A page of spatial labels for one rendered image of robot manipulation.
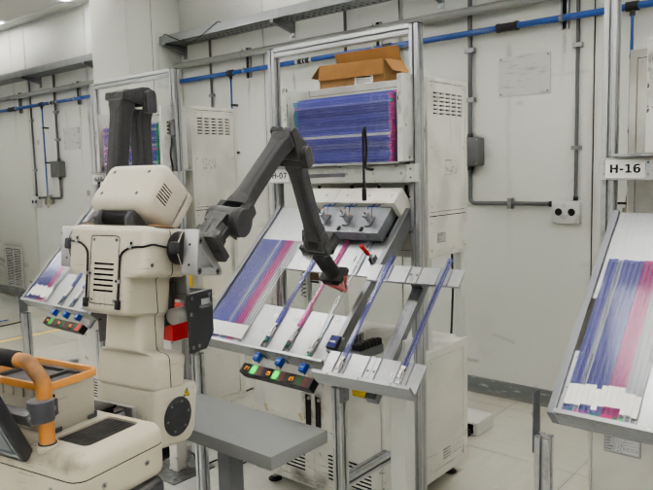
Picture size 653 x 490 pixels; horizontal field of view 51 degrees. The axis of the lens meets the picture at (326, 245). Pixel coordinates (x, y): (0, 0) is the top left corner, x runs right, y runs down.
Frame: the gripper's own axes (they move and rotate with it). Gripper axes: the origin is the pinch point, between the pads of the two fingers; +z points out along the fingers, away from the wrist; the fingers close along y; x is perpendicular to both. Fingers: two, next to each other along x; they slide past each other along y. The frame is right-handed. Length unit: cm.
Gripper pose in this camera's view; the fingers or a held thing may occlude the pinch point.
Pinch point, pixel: (344, 289)
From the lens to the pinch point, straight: 247.7
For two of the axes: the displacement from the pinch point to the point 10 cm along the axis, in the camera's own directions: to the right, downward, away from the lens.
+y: -7.7, -0.4, 6.4
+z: 4.5, 6.7, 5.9
